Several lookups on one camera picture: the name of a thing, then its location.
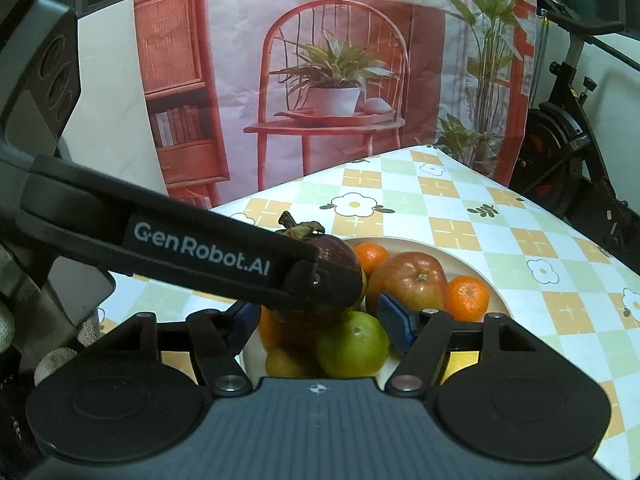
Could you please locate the purple mangosteen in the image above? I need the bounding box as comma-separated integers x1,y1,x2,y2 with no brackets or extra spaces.
276,210,367,328

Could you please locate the orange tangerine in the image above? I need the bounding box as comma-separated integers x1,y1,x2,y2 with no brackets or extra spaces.
258,307,291,351
445,275,489,322
354,242,390,276

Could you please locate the large red apple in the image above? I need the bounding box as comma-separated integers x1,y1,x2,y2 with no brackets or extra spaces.
366,252,448,316

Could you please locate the yellow lemon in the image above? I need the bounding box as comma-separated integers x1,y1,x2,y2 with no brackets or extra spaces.
265,348,322,379

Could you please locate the gloved left hand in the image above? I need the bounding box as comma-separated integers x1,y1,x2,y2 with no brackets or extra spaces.
1,304,104,386

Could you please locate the beige round plate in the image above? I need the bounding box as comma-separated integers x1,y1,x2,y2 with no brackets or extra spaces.
238,237,512,391

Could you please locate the checkered floral tablecloth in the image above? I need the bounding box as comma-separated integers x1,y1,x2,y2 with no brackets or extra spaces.
96,144,640,480

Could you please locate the black exercise bike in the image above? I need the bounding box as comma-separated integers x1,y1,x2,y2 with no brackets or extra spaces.
510,0,639,271

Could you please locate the red printed backdrop cloth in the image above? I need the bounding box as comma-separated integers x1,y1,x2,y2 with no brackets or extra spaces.
134,0,536,208

